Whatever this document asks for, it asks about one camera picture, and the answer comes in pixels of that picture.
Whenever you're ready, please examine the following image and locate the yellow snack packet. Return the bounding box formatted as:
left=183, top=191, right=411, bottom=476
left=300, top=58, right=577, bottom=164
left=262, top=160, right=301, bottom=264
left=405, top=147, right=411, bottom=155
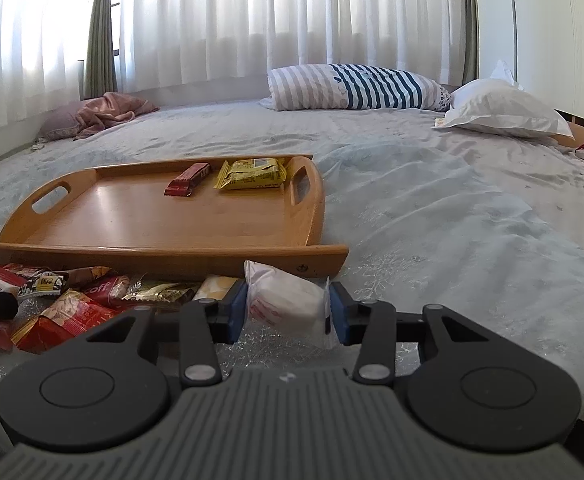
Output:
left=214, top=157, right=286, bottom=191

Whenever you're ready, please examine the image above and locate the green drape right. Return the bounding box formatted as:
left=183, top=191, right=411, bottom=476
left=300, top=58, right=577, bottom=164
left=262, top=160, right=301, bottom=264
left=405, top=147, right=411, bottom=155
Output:
left=462, top=0, right=478, bottom=84

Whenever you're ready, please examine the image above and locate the gold snack wrapper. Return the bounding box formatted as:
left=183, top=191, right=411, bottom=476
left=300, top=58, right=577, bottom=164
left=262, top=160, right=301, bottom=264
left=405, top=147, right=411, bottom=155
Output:
left=122, top=278, right=200, bottom=304

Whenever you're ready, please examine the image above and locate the wooden serving tray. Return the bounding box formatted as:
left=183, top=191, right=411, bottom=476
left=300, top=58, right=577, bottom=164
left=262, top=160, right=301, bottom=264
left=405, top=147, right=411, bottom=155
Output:
left=0, top=154, right=348, bottom=280

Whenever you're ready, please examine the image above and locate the purple pillow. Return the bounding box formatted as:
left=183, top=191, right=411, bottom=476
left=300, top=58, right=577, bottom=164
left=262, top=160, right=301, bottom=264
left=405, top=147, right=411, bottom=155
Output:
left=37, top=100, right=89, bottom=143

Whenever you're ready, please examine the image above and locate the white pink snack packet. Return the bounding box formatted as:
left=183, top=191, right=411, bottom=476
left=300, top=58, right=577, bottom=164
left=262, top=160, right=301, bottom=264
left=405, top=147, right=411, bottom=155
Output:
left=244, top=260, right=338, bottom=349

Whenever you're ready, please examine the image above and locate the light blue bed sheet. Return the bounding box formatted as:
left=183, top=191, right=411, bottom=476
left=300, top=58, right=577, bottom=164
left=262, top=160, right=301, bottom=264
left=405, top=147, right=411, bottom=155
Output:
left=0, top=102, right=584, bottom=411

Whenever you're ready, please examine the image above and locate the green drape left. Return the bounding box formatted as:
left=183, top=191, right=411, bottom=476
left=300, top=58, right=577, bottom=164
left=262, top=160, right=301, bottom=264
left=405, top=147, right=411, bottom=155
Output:
left=83, top=0, right=117, bottom=99

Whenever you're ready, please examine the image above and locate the green drape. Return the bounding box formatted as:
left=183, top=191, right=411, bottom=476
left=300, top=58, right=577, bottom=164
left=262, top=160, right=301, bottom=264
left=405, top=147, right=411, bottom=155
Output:
left=462, top=0, right=478, bottom=84
left=83, top=0, right=117, bottom=99

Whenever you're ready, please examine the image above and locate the white sheer curtain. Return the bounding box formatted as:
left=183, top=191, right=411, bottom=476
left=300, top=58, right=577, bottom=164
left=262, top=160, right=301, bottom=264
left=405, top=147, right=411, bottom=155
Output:
left=0, top=0, right=464, bottom=128

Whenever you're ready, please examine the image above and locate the red snack bar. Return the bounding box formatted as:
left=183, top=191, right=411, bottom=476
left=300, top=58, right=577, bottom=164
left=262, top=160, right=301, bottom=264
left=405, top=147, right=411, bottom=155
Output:
left=164, top=162, right=211, bottom=197

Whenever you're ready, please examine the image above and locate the red snack bag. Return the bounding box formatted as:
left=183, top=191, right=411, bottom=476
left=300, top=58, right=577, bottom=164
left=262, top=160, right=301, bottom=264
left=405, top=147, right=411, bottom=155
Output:
left=11, top=287, right=135, bottom=354

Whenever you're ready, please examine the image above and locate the white pillow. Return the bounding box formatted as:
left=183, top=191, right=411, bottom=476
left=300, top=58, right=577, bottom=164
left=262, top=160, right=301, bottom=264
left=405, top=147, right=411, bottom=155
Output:
left=434, top=60, right=574, bottom=140

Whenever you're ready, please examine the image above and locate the pink blanket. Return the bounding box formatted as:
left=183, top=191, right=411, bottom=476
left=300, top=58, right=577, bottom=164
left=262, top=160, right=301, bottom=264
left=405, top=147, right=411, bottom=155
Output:
left=75, top=92, right=158, bottom=139

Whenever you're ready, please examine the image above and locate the white wardrobe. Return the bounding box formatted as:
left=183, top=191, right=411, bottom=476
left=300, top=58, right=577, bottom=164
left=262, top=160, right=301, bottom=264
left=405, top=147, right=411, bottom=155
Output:
left=476, top=0, right=584, bottom=118

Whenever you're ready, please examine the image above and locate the striped pillow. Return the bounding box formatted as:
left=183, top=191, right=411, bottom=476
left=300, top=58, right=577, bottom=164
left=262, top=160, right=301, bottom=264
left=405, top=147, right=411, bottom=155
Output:
left=262, top=64, right=450, bottom=112

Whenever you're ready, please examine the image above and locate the white red snack packet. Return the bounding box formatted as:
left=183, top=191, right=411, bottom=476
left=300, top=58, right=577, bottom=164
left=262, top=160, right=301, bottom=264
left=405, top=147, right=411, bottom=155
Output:
left=0, top=263, right=44, bottom=297

